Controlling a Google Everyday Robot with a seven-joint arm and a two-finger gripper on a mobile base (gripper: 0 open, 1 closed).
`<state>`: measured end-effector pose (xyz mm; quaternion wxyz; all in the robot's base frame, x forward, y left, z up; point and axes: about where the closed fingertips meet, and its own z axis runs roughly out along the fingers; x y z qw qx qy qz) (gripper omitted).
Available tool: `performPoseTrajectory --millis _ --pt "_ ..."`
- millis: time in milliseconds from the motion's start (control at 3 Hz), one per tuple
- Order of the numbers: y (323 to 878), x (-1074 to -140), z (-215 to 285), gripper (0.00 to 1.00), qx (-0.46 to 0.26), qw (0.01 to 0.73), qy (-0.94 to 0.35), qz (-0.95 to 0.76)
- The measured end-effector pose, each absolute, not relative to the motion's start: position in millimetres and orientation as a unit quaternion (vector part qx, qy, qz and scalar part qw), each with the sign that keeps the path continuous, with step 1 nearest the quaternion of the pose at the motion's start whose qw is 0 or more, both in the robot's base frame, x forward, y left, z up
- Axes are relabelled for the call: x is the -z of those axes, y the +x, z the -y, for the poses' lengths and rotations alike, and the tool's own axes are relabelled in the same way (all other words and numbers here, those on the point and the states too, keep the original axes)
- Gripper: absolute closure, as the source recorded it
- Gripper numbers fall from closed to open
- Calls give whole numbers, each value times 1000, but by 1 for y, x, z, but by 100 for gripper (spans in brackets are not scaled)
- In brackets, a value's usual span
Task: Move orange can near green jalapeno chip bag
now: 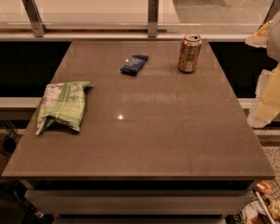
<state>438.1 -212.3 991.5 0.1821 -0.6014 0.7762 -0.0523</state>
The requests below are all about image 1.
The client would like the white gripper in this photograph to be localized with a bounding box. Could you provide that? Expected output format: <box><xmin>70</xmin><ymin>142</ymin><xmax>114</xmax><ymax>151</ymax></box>
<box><xmin>245</xmin><ymin>10</ymin><xmax>280</xmax><ymax>128</ymax></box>

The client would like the orange soda can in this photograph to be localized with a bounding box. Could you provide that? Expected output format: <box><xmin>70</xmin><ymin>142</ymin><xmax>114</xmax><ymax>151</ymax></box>
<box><xmin>177</xmin><ymin>34</ymin><xmax>202</xmax><ymax>73</ymax></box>

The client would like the green jalapeno chip bag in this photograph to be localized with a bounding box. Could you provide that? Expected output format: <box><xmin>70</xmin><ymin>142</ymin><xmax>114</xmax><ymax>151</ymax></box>
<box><xmin>35</xmin><ymin>81</ymin><xmax>93</xmax><ymax>135</ymax></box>

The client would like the blue snack bar wrapper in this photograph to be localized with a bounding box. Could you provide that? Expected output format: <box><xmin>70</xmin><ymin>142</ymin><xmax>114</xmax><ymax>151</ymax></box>
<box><xmin>120</xmin><ymin>54</ymin><xmax>148</xmax><ymax>76</ymax></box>

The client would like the dark round stool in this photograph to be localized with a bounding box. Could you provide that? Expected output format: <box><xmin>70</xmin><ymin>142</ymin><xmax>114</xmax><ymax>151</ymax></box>
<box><xmin>0</xmin><ymin>137</ymin><xmax>17</xmax><ymax>156</ymax></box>

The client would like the right metal railing bracket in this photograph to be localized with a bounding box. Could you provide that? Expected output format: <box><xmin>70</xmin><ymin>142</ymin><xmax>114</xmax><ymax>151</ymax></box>
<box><xmin>259</xmin><ymin>0</ymin><xmax>280</xmax><ymax>33</ymax></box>

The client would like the metal railing bracket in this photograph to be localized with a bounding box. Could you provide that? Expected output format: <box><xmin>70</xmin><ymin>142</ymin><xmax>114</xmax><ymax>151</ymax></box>
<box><xmin>21</xmin><ymin>0</ymin><xmax>47</xmax><ymax>37</ymax></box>
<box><xmin>147</xmin><ymin>0</ymin><xmax>159</xmax><ymax>38</ymax></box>
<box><xmin>259</xmin><ymin>0</ymin><xmax>280</xmax><ymax>33</ymax></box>

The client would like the middle metal railing bracket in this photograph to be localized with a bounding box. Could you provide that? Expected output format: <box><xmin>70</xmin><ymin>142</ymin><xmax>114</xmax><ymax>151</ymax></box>
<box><xmin>147</xmin><ymin>0</ymin><xmax>159</xmax><ymax>38</ymax></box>

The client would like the wire basket with items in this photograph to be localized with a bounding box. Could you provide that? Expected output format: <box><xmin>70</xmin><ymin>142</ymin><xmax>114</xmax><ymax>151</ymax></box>
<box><xmin>239</xmin><ymin>180</ymin><xmax>280</xmax><ymax>224</ymax></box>

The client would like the left metal railing bracket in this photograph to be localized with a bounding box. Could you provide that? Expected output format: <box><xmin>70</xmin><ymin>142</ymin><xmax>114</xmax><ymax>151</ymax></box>
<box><xmin>21</xmin><ymin>0</ymin><xmax>47</xmax><ymax>37</ymax></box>

